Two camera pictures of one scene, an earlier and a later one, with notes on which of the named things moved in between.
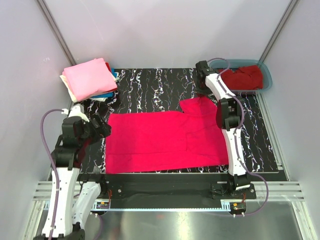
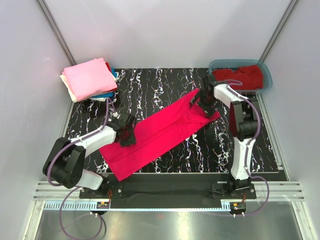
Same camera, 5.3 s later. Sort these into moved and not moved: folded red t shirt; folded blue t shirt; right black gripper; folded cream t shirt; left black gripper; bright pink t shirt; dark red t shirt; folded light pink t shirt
Moved: bright pink t shirt; left black gripper; right black gripper
Not moved: dark red t shirt; folded light pink t shirt; folded cream t shirt; folded red t shirt; folded blue t shirt
